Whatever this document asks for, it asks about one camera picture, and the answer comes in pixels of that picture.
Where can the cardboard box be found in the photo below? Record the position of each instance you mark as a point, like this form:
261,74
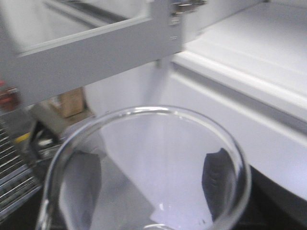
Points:
69,103

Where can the metal wire rack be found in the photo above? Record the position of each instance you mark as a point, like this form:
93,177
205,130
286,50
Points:
28,142

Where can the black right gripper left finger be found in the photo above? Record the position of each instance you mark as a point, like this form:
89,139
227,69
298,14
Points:
80,190

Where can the grey cabinet door frame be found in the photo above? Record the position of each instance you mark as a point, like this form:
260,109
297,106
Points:
49,47

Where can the white cabinet shelf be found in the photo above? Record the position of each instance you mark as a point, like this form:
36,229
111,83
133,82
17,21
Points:
244,64

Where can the clear glass beaker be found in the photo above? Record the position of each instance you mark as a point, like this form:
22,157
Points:
151,169

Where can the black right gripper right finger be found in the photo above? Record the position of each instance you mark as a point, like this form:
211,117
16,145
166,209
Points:
218,182

